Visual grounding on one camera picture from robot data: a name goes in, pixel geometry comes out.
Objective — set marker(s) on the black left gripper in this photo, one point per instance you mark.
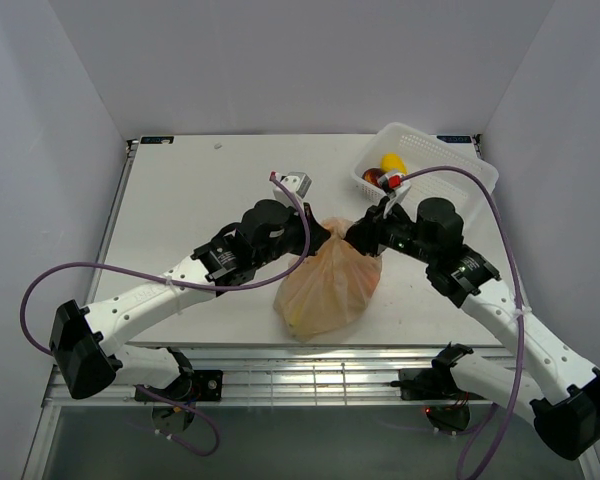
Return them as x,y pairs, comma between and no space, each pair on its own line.
318,235

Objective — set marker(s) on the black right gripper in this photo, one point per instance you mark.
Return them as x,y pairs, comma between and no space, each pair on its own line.
367,232

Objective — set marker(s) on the banana print plastic bag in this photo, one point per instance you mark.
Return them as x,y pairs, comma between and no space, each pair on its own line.
329,290

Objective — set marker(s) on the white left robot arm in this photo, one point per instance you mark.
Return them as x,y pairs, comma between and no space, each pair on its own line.
90,344

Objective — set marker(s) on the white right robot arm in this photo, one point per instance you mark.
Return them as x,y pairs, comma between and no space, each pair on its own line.
559,391

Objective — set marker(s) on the dark red apple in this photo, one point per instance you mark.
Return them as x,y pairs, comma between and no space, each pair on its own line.
372,176

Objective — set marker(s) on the yellow lemon fruit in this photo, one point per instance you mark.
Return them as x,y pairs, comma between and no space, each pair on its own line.
392,161

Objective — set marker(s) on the white plastic basket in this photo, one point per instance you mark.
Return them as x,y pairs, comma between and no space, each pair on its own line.
418,151

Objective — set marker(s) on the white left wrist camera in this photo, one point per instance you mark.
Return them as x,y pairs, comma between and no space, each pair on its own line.
290,188

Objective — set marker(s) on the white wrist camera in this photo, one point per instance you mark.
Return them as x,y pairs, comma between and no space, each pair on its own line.
290,188
396,185

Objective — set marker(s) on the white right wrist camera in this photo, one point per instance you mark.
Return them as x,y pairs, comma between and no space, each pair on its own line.
396,185

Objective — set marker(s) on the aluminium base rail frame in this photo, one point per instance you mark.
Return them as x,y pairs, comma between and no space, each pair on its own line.
176,192

